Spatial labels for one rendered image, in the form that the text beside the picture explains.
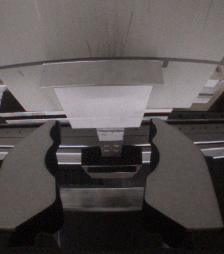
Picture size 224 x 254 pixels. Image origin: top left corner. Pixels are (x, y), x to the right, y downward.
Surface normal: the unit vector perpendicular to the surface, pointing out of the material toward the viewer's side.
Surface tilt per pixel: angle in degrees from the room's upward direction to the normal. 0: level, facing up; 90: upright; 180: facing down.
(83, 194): 90
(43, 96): 0
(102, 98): 0
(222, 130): 90
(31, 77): 0
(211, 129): 90
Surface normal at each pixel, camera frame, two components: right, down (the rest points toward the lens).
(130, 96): 0.02, 0.93
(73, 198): 0.00, -0.37
